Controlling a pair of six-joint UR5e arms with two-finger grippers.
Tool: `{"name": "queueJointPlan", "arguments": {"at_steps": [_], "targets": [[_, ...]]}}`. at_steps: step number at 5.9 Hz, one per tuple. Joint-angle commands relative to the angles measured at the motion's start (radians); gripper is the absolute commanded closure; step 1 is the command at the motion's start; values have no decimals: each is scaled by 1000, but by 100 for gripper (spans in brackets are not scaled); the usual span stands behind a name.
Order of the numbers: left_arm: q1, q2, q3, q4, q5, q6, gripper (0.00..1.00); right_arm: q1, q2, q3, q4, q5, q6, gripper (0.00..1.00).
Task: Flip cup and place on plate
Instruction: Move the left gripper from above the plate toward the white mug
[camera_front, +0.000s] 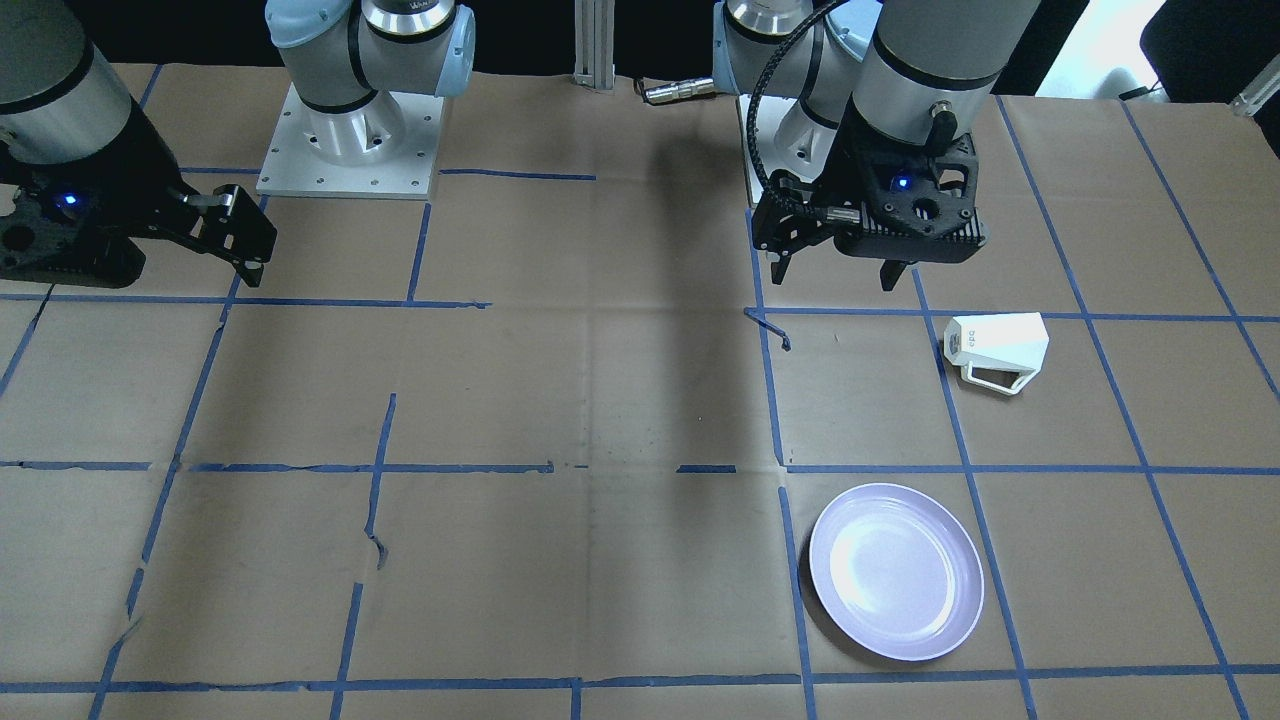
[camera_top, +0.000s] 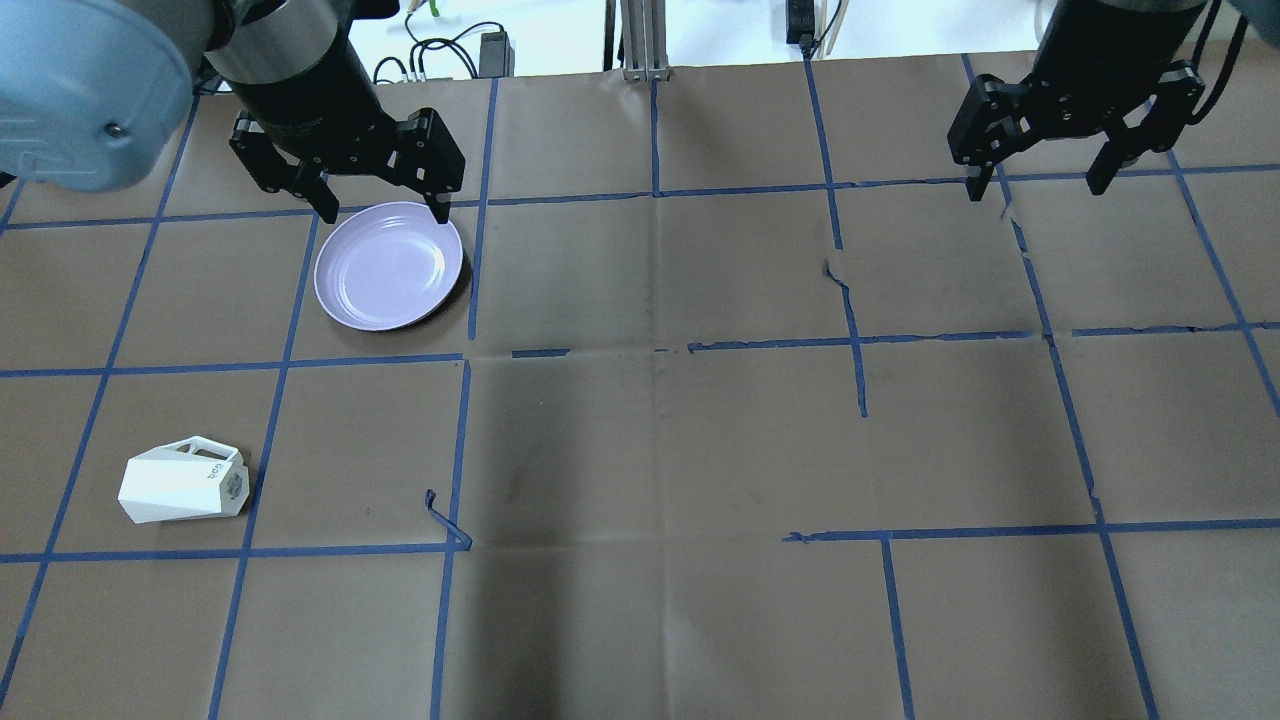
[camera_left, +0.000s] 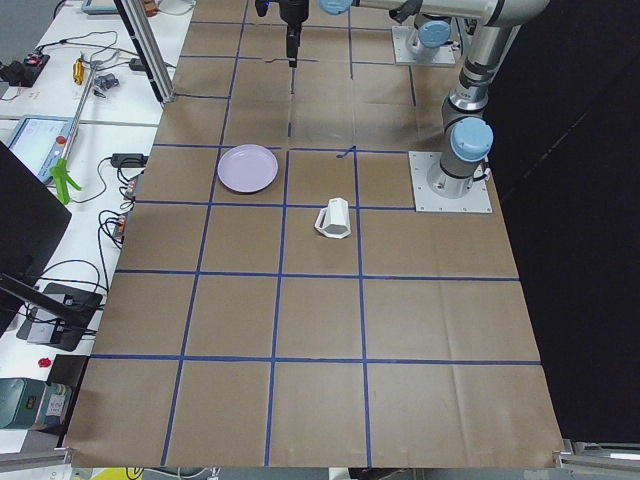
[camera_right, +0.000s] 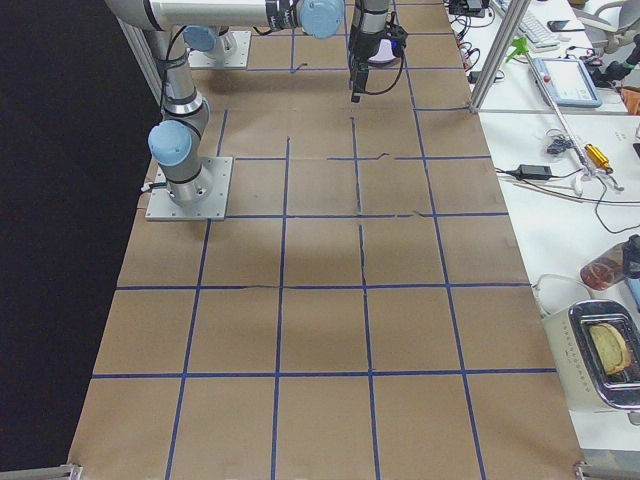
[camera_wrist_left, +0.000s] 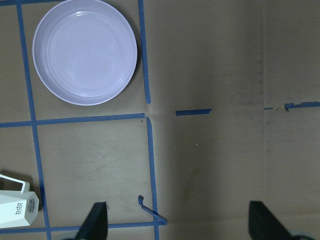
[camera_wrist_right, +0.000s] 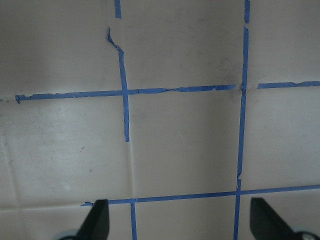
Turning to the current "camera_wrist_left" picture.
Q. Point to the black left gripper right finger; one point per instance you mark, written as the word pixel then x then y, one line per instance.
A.
pixel 263 225

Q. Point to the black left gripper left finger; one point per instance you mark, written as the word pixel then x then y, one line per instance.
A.
pixel 95 226

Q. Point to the white faceted cup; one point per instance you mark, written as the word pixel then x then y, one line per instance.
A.
pixel 18 208

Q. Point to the lavender round plate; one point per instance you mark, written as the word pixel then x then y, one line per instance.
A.
pixel 84 52

